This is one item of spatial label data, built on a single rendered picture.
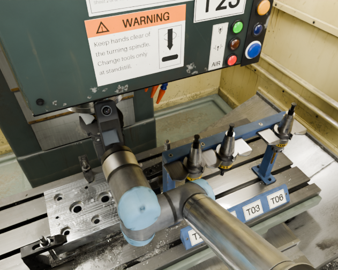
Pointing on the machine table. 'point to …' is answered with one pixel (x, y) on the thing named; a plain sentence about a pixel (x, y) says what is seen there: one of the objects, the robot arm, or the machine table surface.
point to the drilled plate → (94, 232)
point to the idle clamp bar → (154, 172)
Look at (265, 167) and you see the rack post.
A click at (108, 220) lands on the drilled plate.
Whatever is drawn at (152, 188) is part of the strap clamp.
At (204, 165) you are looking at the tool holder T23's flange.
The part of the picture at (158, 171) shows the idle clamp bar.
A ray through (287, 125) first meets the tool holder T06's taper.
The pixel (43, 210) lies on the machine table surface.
